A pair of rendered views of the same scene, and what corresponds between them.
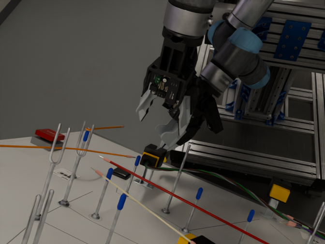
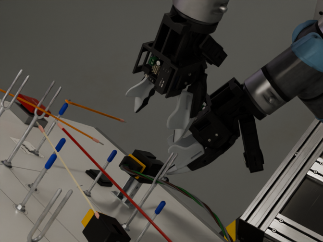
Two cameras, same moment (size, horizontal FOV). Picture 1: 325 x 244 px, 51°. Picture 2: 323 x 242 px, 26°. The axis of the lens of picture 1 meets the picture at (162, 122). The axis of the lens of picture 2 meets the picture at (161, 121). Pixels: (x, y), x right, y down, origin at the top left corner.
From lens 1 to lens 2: 49 cm
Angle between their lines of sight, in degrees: 15
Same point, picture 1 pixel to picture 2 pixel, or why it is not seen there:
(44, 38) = not seen: outside the picture
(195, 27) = (200, 11)
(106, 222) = (40, 197)
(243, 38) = (307, 46)
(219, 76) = (263, 89)
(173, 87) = (165, 73)
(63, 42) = (139, 6)
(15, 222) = not seen: outside the picture
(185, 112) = (183, 113)
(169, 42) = (168, 20)
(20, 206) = not seen: outside the picture
